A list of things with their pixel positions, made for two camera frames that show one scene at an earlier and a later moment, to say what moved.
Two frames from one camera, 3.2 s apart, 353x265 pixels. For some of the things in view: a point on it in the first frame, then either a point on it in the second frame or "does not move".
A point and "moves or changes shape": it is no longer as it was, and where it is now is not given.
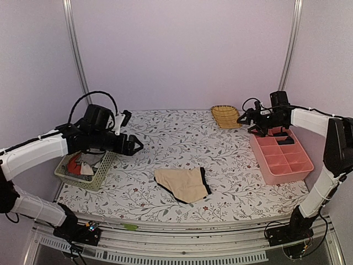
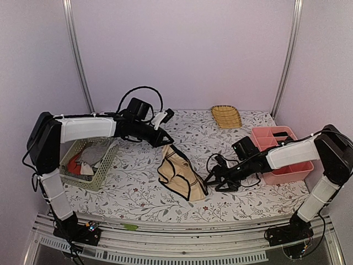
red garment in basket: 73,168 does not move
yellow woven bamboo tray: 226,116 does not move
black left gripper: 130,144 to 158,142
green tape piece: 130,227 does not move
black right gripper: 262,132 to 218,170
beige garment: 186,185 moves or changes shape
